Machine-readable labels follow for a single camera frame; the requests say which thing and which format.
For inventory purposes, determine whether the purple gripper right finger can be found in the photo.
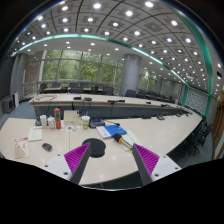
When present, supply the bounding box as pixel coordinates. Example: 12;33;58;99
131;142;182;187

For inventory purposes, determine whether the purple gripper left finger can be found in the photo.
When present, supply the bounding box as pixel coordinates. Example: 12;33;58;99
42;142;93;186

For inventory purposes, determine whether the black computer mouse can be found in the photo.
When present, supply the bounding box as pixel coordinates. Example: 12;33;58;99
42;143;53;152

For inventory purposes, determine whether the black round mouse pad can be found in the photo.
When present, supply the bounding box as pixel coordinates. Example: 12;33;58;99
82;138;106;158

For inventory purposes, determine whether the black yellow marker tool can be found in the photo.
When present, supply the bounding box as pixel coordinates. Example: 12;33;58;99
113;133;132;149

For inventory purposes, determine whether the blue notebook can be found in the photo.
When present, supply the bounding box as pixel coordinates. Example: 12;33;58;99
97;125;126;139

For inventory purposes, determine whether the white paper cup green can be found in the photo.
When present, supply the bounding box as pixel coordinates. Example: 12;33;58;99
81;115;90;129

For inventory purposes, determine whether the dark desk device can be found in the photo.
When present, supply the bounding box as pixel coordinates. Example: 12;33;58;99
89;119;105;128

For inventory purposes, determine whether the white tissue box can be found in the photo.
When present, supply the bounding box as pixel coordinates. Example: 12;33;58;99
64;110;81;125

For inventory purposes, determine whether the clear glass jar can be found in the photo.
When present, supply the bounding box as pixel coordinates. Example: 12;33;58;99
47;116;55;129

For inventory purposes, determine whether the orange red bottle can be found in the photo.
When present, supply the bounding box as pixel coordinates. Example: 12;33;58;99
54;108;61;129

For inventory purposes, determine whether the white paper sheet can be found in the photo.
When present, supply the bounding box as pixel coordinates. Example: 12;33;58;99
28;126;42;141

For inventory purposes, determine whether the long curved conference desk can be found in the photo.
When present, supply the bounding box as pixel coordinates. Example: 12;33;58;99
29;93;192;119

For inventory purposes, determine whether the red white booklet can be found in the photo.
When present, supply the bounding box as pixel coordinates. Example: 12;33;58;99
14;137;29;159

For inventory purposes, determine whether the grey round pillar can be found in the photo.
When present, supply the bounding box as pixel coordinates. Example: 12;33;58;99
119;54;142;96

